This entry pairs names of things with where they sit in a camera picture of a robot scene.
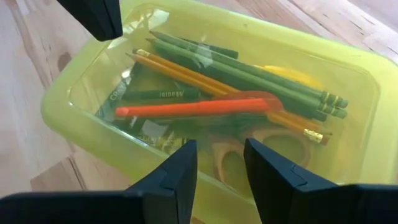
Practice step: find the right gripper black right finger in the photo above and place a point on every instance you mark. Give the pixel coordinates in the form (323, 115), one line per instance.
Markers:
(311, 205)

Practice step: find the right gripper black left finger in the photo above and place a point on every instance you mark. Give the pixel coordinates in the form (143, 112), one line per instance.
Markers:
(124, 208)

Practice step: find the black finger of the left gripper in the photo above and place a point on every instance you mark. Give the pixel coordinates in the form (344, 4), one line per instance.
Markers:
(96, 18)

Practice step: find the orange pencil with eraser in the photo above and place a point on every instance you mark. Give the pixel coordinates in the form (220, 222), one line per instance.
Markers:
(186, 70)
(174, 74)

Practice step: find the pink pen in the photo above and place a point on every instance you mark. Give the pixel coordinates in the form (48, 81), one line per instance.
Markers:
(186, 109)

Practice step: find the yellow transparent pencil case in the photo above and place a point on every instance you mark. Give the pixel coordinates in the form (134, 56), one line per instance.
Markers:
(357, 77)

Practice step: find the black Crayola marker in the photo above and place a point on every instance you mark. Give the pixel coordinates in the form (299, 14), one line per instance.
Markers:
(115, 95)

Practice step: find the yellow labelled glue stick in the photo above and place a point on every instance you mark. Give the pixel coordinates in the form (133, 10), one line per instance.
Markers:
(168, 143)

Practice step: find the dark green Maped marker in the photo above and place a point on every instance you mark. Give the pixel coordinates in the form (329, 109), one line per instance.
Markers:
(161, 94)

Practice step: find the dark green pencil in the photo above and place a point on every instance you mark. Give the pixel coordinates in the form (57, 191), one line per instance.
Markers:
(224, 52)

